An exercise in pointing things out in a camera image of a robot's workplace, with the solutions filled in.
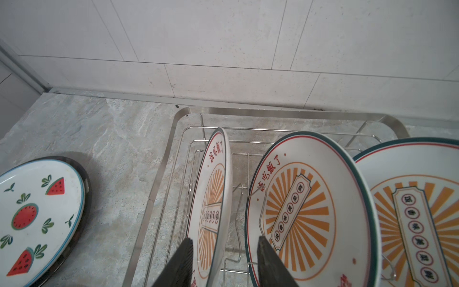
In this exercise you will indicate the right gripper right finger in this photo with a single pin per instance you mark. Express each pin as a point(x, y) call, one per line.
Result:
point(271, 270)

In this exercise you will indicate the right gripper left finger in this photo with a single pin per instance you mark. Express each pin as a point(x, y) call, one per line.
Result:
point(178, 271)

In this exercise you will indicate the white plate orange sunburst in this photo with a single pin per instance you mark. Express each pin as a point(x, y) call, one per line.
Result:
point(210, 213)

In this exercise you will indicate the dark striped rim cream plate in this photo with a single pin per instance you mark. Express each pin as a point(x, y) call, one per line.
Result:
point(81, 225)

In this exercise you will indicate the white blue-rim watermelon plate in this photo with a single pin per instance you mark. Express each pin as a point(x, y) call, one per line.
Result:
point(41, 204)

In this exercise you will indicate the white plate orange rear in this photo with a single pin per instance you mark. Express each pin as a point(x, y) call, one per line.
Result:
point(415, 186)

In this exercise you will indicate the steel wire dish rack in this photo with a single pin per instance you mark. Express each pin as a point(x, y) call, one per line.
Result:
point(251, 132)

